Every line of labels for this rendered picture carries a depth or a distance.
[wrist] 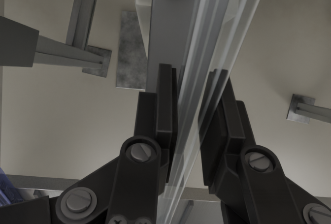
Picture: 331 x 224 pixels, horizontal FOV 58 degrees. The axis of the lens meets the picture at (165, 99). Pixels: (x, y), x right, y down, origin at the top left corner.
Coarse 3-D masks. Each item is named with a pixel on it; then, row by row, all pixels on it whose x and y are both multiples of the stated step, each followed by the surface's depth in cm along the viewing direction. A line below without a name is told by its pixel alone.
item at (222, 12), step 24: (216, 0) 7; (240, 0) 7; (192, 24) 8; (216, 24) 8; (240, 24) 8; (192, 48) 8; (216, 48) 8; (192, 72) 9; (216, 72) 9; (192, 96) 10; (216, 96) 10; (192, 120) 11; (192, 144) 12; (168, 192) 17; (168, 216) 20
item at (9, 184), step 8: (0, 168) 18; (0, 176) 18; (0, 184) 19; (8, 184) 20; (0, 192) 19; (8, 192) 20; (16, 192) 21; (0, 200) 20; (8, 200) 20; (16, 200) 21
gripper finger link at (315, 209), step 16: (224, 96) 11; (224, 112) 10; (240, 112) 11; (208, 128) 11; (224, 128) 10; (240, 128) 10; (208, 144) 11; (224, 144) 10; (240, 144) 9; (208, 160) 11; (224, 160) 10; (208, 176) 11; (224, 176) 10; (224, 192) 10; (240, 192) 9; (304, 192) 9; (240, 208) 10; (304, 208) 8; (320, 208) 8
